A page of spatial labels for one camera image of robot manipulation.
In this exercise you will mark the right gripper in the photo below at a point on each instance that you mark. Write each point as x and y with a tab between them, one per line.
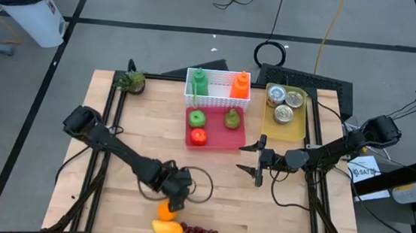
272	160

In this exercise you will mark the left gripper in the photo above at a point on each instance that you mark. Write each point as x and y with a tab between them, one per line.
176	181

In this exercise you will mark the orange fruit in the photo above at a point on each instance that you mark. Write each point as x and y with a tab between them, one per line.
164	214

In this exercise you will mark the yellow mango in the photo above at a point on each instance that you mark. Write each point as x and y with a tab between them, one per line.
167	229

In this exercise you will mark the green pear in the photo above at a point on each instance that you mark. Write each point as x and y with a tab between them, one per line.
232	119

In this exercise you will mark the silver pull-tab tin can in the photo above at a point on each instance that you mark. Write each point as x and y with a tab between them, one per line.
294	99
283	114
276	96

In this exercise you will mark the green apple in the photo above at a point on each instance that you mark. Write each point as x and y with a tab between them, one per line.
197	119

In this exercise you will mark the green plastic bottle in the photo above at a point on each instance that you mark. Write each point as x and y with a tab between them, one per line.
199	83

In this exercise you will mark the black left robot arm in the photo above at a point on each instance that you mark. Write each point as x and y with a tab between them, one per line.
122	150

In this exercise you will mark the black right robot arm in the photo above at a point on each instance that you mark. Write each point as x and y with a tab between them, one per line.
341	150

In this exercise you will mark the pink plastic tray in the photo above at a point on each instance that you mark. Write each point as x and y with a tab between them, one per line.
215	136

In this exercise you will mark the yellow plastic tray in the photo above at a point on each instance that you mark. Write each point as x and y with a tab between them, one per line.
289	133

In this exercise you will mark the white perforated basket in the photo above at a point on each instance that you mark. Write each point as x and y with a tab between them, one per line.
218	100

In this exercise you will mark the orange plastic bottle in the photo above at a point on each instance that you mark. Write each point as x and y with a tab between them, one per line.
240	87

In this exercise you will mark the black perforated panel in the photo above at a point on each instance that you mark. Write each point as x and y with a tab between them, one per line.
305	80

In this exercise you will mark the black flat panel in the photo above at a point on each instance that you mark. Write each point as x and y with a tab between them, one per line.
204	69

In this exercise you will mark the white paper label sheet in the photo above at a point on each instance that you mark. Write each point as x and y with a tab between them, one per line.
363	169

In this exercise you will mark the potted succulent plant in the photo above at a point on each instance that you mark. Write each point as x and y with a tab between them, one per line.
132	82

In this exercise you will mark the white container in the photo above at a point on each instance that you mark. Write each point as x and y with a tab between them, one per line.
409	192

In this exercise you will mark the black table frame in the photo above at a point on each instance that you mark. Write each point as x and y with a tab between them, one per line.
158	76

